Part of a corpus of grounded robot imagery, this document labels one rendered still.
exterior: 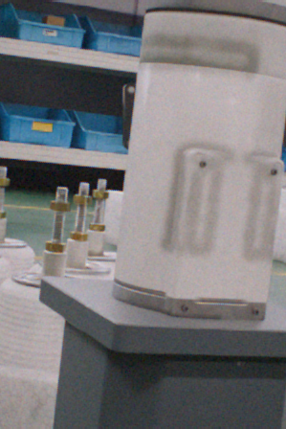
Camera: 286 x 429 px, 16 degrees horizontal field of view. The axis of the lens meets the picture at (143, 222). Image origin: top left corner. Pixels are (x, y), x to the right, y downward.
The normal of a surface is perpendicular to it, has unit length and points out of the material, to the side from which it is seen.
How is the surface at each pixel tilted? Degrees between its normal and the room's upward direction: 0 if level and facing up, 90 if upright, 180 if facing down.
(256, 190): 90
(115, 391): 90
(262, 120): 90
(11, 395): 90
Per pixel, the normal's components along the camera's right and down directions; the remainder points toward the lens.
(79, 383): -0.92, -0.07
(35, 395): -0.11, 0.07
